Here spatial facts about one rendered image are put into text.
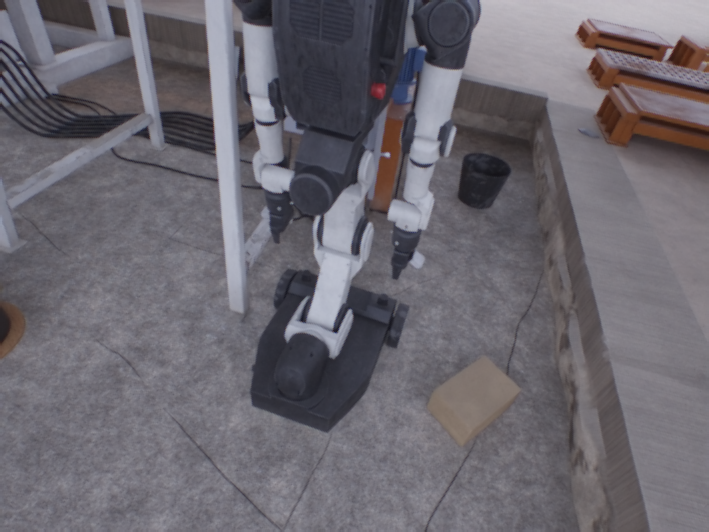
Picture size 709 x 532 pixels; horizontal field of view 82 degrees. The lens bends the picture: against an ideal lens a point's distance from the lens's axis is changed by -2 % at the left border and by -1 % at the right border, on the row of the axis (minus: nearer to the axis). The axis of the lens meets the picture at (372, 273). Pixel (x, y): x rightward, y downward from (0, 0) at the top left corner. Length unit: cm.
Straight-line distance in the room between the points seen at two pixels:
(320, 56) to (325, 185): 27
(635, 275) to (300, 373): 165
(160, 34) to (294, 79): 415
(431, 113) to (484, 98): 314
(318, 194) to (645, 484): 125
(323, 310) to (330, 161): 67
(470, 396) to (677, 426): 68
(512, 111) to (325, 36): 340
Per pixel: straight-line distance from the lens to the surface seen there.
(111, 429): 179
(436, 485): 164
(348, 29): 87
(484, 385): 173
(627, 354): 191
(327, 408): 151
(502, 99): 415
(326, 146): 104
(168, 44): 505
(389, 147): 247
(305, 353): 140
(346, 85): 91
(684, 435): 176
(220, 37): 156
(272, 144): 125
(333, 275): 149
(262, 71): 114
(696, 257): 272
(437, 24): 93
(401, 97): 262
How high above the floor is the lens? 149
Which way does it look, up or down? 42 degrees down
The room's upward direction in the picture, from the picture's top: 10 degrees clockwise
